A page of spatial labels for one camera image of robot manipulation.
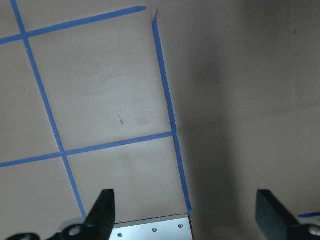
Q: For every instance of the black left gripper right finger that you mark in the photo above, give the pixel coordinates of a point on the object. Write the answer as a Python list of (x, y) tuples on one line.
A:
[(277, 223)]

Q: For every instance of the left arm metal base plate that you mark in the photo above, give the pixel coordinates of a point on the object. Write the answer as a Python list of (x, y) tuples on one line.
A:
[(173, 227)]

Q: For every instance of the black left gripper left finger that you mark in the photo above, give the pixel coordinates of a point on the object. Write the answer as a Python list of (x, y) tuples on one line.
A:
[(99, 223)]

